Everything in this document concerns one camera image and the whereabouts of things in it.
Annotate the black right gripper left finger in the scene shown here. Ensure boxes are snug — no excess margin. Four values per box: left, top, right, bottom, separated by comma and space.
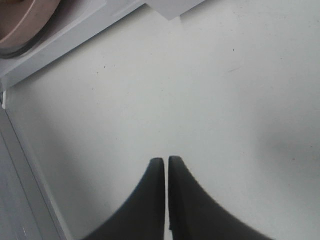
85, 158, 166, 240

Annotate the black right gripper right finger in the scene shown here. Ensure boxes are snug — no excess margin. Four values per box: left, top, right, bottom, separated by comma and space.
168, 156, 267, 240

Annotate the pink round plate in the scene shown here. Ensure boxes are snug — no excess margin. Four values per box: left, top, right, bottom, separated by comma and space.
0, 0, 60, 49

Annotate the white microwave oven body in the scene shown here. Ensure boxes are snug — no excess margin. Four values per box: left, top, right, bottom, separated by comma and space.
0, 0, 213, 88

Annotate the glass microwave turntable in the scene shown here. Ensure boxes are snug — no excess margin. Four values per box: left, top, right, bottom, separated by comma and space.
0, 26, 52, 60

